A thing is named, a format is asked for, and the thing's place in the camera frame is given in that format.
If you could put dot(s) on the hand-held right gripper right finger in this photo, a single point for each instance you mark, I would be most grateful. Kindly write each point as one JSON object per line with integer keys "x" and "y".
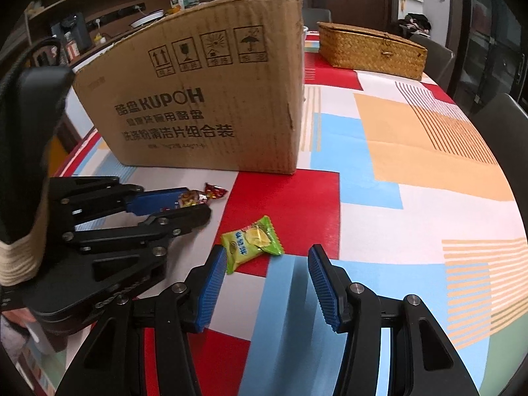
{"x": 324, "y": 284}

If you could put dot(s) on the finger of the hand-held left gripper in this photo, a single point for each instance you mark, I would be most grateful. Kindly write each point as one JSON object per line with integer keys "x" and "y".
{"x": 185, "y": 217}
{"x": 156, "y": 201}

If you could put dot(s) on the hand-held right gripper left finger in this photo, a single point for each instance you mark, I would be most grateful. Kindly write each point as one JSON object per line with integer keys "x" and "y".
{"x": 212, "y": 288}

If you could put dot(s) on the red twist-wrapped candy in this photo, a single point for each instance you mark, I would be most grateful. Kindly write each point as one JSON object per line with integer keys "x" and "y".
{"x": 212, "y": 192}

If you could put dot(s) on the yellow-green candy packet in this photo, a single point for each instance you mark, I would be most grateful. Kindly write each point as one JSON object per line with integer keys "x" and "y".
{"x": 251, "y": 241}

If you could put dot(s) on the brown cardboard box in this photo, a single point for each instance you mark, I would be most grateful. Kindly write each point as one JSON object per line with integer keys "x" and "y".
{"x": 206, "y": 90}

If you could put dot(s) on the colourful patchwork tablecloth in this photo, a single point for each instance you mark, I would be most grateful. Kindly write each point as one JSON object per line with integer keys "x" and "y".
{"x": 412, "y": 222}

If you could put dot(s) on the black coffee machine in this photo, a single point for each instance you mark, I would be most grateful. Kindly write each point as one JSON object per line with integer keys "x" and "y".
{"x": 74, "y": 31}

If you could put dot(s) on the woven wicker basket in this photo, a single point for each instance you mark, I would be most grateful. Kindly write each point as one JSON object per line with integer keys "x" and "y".
{"x": 371, "y": 51}

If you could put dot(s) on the dark grey chair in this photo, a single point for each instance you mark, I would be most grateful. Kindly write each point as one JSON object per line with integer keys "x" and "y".
{"x": 503, "y": 123}
{"x": 441, "y": 62}

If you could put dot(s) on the dark clothes pile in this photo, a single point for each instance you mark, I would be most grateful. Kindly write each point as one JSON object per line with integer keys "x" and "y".
{"x": 412, "y": 22}

